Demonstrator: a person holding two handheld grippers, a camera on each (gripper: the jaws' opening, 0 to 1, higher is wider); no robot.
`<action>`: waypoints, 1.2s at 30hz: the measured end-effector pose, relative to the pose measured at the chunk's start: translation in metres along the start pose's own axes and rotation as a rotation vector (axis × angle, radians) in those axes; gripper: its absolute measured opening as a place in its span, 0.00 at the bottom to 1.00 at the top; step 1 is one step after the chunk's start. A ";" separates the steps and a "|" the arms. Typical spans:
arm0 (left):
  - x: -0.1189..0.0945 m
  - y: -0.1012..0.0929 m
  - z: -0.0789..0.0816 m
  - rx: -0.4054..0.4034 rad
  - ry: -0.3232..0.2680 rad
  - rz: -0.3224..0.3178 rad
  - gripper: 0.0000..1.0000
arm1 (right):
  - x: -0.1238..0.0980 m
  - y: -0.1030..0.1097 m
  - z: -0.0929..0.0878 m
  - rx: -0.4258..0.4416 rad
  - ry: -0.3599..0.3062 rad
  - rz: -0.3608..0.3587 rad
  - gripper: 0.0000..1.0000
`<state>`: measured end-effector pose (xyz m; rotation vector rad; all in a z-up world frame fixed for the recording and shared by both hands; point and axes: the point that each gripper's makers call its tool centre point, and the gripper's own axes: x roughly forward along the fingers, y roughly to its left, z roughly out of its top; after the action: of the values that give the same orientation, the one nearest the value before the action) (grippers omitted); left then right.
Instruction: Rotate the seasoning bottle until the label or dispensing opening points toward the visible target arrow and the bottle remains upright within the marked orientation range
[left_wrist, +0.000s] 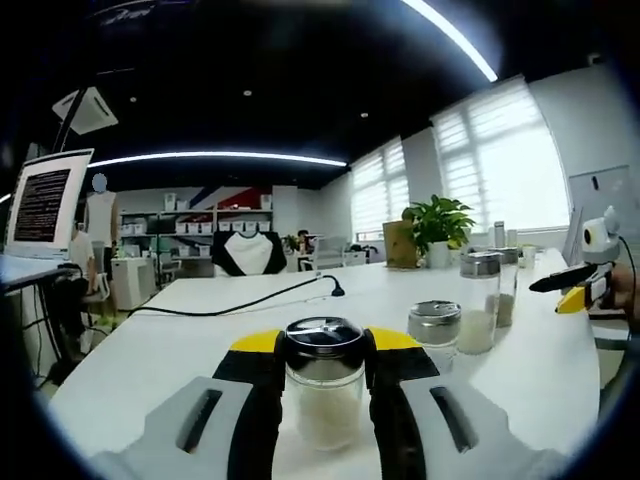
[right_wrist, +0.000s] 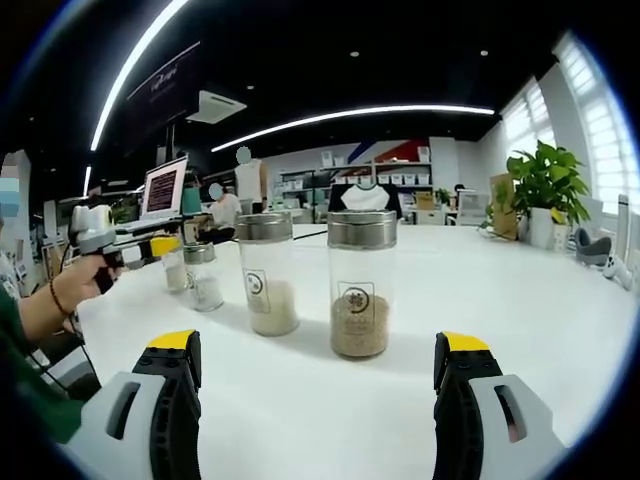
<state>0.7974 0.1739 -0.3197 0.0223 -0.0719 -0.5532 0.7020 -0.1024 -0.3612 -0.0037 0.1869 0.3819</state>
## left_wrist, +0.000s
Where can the tall seasoning bottle brown contents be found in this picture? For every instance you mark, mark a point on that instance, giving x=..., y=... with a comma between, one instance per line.
x=506, y=310

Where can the wide white window blind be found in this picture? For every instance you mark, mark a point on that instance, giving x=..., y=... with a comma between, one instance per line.
x=500, y=165

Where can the short seasoning bottle white contents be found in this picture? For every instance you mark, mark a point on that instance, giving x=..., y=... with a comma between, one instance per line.
x=434, y=325

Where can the black tripod pole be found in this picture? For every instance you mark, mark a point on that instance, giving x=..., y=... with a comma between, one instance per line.
x=67, y=121

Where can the ceiling air conditioner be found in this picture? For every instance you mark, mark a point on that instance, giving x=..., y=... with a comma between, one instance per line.
x=92, y=110

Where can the tall seasoning bottle white contents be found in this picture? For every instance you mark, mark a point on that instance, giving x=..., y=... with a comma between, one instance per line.
x=477, y=335

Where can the shelf with white bins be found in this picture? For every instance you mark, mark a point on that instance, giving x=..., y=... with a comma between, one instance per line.
x=200, y=227

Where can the white open laptop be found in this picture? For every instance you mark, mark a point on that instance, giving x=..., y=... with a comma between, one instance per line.
x=45, y=210

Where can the tall brown cardboard box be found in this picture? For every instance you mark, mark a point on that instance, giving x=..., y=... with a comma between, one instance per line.
x=397, y=245

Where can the white mug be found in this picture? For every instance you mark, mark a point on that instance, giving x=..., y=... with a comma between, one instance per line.
x=528, y=256

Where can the black and white shirt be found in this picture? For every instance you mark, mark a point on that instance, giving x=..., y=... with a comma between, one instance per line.
x=247, y=255

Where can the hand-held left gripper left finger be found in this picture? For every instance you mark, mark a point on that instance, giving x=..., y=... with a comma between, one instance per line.
x=170, y=430

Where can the person's right hand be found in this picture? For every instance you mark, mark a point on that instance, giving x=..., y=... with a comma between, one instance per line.
x=627, y=297

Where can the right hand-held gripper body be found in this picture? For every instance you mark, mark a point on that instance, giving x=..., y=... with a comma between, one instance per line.
x=600, y=250

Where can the narrow white window blind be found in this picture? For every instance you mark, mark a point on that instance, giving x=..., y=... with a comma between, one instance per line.
x=380, y=190

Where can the ceiling light strip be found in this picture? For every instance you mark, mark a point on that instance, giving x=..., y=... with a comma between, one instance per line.
x=225, y=155
x=489, y=71

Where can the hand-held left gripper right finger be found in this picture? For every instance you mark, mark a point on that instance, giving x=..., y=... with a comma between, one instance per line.
x=475, y=435

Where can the large potted green plant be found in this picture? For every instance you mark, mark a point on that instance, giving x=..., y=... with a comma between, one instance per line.
x=440, y=220

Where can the small potted plant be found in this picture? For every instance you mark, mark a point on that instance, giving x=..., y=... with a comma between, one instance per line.
x=291, y=243

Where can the white mesh office chair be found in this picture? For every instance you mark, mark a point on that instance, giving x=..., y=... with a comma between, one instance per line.
x=332, y=250

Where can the short seasoning bottle cream contents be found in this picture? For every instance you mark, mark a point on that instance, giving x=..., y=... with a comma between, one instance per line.
x=325, y=415

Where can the tall white flask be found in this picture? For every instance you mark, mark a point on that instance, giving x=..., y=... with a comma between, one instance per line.
x=512, y=239
x=499, y=235

